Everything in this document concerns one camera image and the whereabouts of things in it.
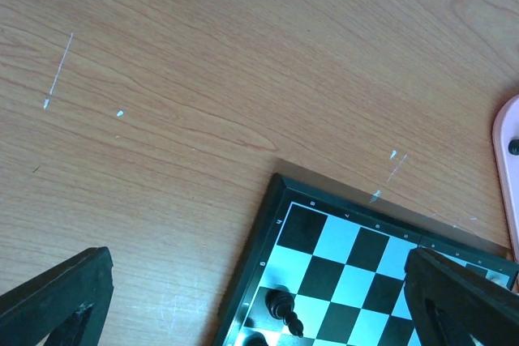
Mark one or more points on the black pawn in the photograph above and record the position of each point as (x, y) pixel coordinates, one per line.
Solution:
(513, 147)

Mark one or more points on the pink plastic tray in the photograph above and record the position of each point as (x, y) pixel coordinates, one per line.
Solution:
(505, 128)

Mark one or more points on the black and white chessboard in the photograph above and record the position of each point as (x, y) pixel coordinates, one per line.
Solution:
(343, 263)

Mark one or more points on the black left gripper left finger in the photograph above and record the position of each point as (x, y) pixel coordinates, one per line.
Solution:
(65, 305)

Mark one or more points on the black chess piece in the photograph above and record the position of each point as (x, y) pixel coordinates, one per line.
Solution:
(255, 339)
(280, 305)

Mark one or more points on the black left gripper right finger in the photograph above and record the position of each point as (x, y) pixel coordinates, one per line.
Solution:
(451, 305)

